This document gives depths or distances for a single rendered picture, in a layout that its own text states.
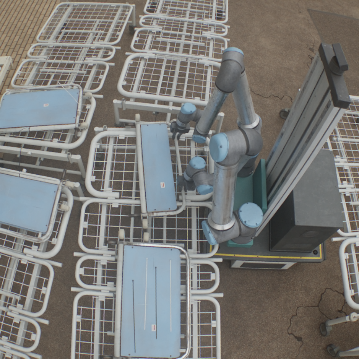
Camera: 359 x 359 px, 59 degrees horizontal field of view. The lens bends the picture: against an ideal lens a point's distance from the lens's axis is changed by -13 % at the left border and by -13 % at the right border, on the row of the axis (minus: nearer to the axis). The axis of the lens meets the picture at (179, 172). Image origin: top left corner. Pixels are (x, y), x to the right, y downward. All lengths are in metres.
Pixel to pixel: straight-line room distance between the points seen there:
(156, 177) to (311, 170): 1.03
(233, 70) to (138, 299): 1.37
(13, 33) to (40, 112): 2.19
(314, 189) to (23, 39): 3.76
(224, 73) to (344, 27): 3.86
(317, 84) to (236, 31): 2.94
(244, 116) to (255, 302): 1.40
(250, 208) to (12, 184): 1.58
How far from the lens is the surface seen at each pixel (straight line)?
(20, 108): 2.92
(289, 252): 2.58
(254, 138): 1.55
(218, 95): 1.92
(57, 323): 2.73
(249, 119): 2.23
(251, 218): 1.97
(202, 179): 2.04
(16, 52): 4.43
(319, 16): 5.47
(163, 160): 2.45
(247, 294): 2.75
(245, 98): 2.10
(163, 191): 2.33
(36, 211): 2.36
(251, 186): 2.37
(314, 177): 2.26
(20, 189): 2.46
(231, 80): 1.84
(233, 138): 1.51
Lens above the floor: 2.62
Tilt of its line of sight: 60 degrees down
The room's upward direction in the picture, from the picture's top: 7 degrees clockwise
